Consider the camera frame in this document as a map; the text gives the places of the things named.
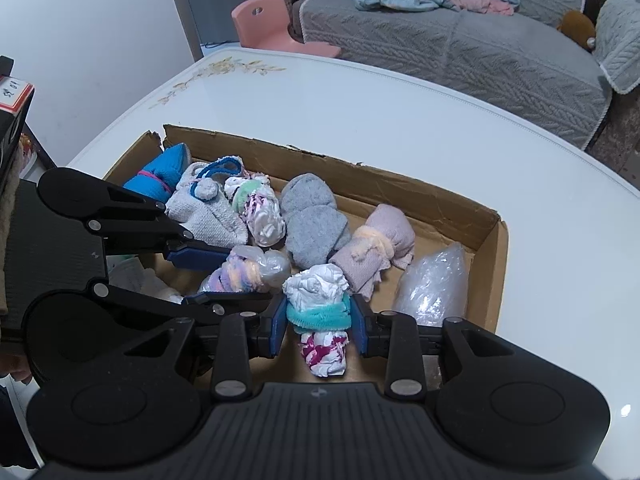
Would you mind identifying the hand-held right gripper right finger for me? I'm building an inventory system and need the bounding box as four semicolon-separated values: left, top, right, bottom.
350;294;506;398

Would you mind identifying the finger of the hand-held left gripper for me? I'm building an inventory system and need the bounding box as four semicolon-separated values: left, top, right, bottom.
95;280;271;331
87;185;233;272

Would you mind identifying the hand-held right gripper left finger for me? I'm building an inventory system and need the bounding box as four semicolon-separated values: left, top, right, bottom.
107;294;290;401

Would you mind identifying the white magenta sock roll teal band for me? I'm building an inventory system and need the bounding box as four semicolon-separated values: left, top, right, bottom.
282;264;353;380

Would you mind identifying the pastel fuzzy sock roll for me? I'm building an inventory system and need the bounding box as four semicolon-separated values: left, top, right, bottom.
199;245;292;296

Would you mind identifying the cardboard box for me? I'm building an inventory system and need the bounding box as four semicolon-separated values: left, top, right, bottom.
102;124;510;391

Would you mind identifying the person's left hand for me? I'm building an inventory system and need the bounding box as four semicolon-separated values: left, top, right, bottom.
0;357;33;386

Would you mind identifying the grey white sock roll blue trim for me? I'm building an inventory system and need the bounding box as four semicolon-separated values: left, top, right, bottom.
165;156;249;248

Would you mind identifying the white green purple sock roll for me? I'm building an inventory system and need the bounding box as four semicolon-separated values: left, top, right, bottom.
223;172;287;247

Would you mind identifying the clear plastic bag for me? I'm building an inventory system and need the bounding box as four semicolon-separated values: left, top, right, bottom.
391;241;475;326

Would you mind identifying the lavender sock roll peach band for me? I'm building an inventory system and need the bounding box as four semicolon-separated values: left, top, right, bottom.
327;203;416;303

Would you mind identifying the pink plastic chair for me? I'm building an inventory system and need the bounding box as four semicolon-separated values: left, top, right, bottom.
231;0;342;59

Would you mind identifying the grey covered sofa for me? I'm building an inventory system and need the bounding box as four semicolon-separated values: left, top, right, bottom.
250;0;640;171

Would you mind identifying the brown plush toy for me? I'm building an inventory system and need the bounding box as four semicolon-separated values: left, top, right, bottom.
557;10;598;52

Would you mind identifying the door frame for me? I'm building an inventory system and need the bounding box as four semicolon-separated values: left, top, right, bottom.
161;0;206;61

